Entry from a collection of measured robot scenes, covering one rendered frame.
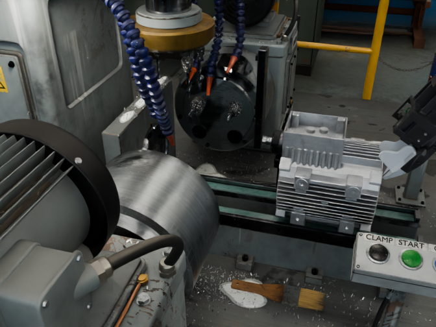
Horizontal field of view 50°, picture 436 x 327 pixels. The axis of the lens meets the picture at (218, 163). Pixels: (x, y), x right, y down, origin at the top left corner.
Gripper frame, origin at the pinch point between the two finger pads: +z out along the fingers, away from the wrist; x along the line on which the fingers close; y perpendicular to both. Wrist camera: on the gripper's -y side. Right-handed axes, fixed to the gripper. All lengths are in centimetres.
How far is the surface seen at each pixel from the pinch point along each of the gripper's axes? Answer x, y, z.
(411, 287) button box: 23.0, -6.1, 3.4
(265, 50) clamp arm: -18.0, 33.4, 0.4
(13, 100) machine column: 13, 69, 25
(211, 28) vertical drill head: -4.8, 44.6, -2.3
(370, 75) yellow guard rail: -236, -40, 57
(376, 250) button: 20.9, 1.5, 2.4
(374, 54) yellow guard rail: -235, -33, 44
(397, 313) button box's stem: 20.0, -10.8, 11.7
